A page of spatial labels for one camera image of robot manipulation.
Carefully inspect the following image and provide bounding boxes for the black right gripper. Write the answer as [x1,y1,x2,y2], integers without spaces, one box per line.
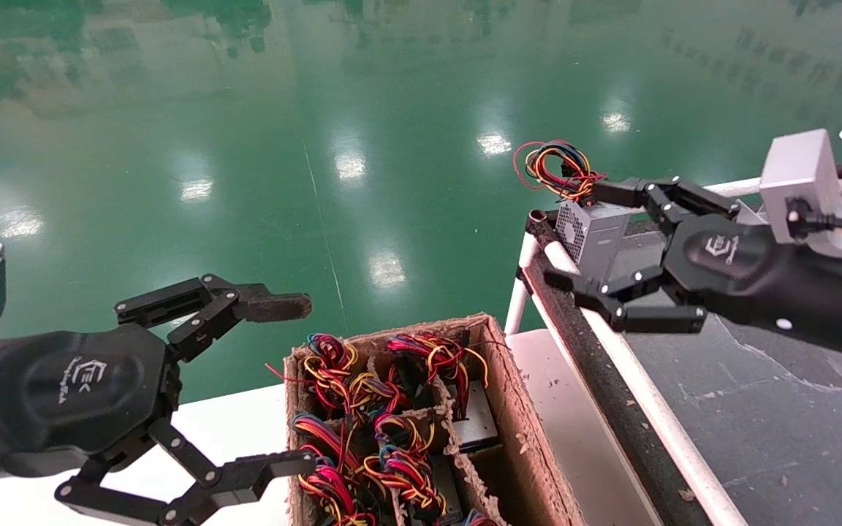
[544,175,802,335]

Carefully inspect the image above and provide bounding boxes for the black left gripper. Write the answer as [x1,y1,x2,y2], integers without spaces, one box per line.
[0,274,318,526]

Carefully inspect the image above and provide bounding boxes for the grey power supply with wires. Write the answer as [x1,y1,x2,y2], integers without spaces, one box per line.
[361,447,466,523]
[291,411,352,472]
[266,332,374,413]
[366,409,438,461]
[512,139,635,293]
[297,464,378,526]

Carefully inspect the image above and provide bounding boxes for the torn brown cardboard box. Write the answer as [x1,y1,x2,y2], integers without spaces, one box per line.
[284,313,586,526]

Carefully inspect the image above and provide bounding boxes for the black conveyor belt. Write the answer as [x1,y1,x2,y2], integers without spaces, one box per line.
[523,212,842,526]

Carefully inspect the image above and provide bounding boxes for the white pipe conveyor frame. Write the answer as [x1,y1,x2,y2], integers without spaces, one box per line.
[505,157,842,526]

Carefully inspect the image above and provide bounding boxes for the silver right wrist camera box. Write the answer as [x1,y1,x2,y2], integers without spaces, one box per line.
[759,129,842,245]

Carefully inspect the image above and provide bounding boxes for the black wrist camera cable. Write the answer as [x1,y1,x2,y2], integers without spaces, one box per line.
[786,197,842,240]

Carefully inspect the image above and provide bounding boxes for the colourful wire bundles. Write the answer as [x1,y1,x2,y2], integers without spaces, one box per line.
[384,331,501,450]

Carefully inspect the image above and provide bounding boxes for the power supplies with coloured wires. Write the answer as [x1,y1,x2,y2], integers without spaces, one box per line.
[297,343,506,526]

